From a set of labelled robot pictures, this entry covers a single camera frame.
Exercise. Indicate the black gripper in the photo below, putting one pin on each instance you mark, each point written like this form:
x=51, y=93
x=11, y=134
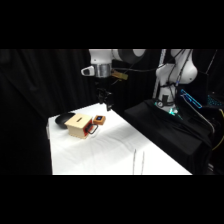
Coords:
x=102, y=92

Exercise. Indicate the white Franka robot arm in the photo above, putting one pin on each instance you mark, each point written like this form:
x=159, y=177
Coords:
x=180, y=68

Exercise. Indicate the light wooden drawer box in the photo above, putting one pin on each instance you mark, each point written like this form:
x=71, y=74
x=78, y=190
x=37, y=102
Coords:
x=76, y=124

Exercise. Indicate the small orange box blue top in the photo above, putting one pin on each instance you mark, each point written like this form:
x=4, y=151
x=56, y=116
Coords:
x=99, y=119

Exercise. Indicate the tan connector board on wrist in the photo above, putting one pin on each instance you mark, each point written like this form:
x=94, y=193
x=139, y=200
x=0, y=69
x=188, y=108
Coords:
x=120, y=74

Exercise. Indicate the black bowl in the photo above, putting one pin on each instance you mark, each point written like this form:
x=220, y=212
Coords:
x=63, y=120

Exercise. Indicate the thin metal rod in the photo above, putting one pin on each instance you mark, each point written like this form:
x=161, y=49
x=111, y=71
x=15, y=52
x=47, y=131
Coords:
x=142, y=162
x=134, y=161

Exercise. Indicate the black cloth-covered robot stand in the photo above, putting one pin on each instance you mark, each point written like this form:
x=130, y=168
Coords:
x=166, y=130

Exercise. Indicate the black curtain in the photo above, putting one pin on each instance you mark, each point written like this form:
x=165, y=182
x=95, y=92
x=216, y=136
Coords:
x=40, y=83

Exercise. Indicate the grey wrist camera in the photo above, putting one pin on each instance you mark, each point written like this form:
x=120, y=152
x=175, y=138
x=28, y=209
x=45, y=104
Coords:
x=87, y=70

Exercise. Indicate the blue lit frame device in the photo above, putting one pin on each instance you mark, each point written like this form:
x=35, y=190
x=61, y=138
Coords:
x=191, y=98

